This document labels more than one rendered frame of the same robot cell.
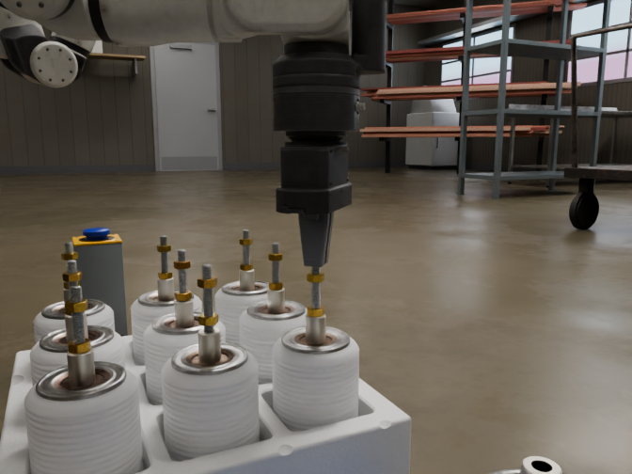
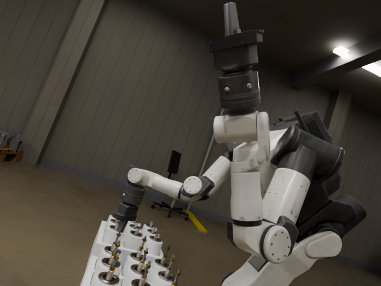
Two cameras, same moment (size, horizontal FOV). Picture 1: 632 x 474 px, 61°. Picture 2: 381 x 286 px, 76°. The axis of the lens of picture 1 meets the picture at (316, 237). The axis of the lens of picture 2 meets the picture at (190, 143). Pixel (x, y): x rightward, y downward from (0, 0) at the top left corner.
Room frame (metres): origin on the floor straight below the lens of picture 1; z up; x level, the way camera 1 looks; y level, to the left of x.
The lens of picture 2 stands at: (1.64, 0.40, 0.71)
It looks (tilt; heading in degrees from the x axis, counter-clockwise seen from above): 6 degrees up; 192
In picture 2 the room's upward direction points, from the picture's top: 20 degrees clockwise
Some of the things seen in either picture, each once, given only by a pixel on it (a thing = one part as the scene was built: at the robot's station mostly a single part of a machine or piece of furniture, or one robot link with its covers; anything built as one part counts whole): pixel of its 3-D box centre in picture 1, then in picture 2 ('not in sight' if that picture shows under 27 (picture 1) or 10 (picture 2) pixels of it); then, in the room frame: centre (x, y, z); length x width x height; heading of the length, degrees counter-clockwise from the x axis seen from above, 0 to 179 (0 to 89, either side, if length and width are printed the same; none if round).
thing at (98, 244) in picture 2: not in sight; (125, 252); (0.12, -0.08, 0.09); 0.39 x 0.39 x 0.18; 27
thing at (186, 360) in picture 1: (210, 358); (138, 257); (0.51, 0.11, 0.25); 0.08 x 0.08 x 0.01
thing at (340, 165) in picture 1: (318, 150); (128, 205); (0.56, 0.00, 0.46); 0.13 x 0.10 x 0.12; 162
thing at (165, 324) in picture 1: (184, 323); (139, 269); (0.62, 0.16, 0.25); 0.08 x 0.08 x 0.01
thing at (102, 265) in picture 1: (102, 333); not in sight; (0.85, 0.35, 0.16); 0.07 x 0.07 x 0.31; 26
